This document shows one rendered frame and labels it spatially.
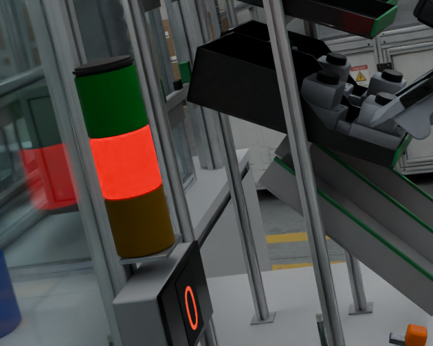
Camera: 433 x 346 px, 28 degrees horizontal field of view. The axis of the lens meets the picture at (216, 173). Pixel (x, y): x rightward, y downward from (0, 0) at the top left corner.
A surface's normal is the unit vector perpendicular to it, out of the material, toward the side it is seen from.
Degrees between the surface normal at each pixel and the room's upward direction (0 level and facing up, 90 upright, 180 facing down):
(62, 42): 90
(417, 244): 90
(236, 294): 0
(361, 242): 90
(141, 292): 0
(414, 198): 90
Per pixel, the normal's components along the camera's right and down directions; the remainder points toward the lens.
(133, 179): 0.27, 0.18
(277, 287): -0.20, -0.95
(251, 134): -0.33, 0.29
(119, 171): -0.11, 0.26
